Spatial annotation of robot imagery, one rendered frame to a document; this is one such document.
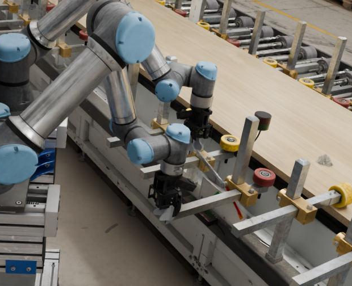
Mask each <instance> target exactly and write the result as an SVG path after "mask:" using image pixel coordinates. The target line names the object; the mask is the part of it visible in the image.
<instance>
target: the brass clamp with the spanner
mask: <svg viewBox="0 0 352 286"><path fill-rule="evenodd" d="M231 178H232V175H230V176H228V177H226V178H225V180H224V181H227V182H228V188H229V190H230V191H231V190H235V189H237V190H239V191H240V192H241V198H240V200H238V201H239V202H240V203H241V204H242V205H244V206H245V207H248V206H251V205H254V204H256V202H257V197H258V192H257V191H256V190H254V193H253V194H250V193H248V191H249V189H250V188H252V187H251V186H249V185H248V184H247V183H245V182H244V183H241V184H238V185H237V184H236V183H234V182H233V181H232V180H231Z"/></svg>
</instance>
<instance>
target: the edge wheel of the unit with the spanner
mask: <svg viewBox="0 0 352 286"><path fill-rule="evenodd" d="M274 181H275V174H274V173H273V172H272V171H271V170H269V169H265V168H258V169H256V170H255V171H254V174H253V182H254V183H255V184H257V185H259V186H262V187H271V186H272V185H273V184H274ZM260 197H261V194H259V195H258V197H257V198H258V199H260Z"/></svg>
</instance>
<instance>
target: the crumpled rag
mask: <svg viewBox="0 0 352 286"><path fill-rule="evenodd" d="M315 162H317V163H318V164H320V165H326V166H327V167H330V166H333V163H332V162H331V159H330V157H329V156H328V155H327V154H324V155H320V156H319V159H317V160H315Z"/></svg>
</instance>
